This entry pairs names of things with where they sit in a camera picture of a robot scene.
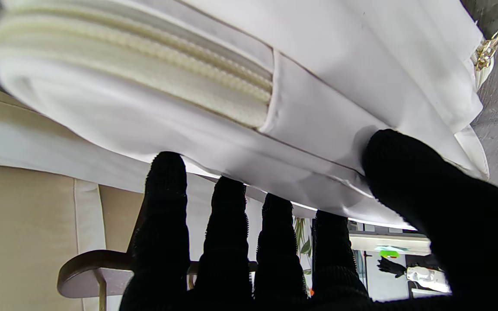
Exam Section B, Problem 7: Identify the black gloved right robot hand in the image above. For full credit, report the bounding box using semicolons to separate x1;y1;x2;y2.
119;129;498;311

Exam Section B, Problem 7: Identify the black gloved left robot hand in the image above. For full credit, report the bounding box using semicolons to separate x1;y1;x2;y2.
377;257;406;278

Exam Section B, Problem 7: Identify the white leather handbag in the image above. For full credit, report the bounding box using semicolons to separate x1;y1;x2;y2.
0;0;498;230

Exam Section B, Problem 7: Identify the brown wooden necklace stand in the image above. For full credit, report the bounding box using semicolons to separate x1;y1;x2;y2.
57;203;259;311

